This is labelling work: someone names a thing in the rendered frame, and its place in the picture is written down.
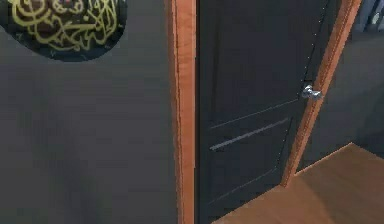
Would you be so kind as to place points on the dark room door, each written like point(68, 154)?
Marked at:
point(250, 83)

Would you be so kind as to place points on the round black gold wall picture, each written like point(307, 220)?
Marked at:
point(66, 30)

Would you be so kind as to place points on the orange wooden door frame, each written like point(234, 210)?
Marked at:
point(184, 100)

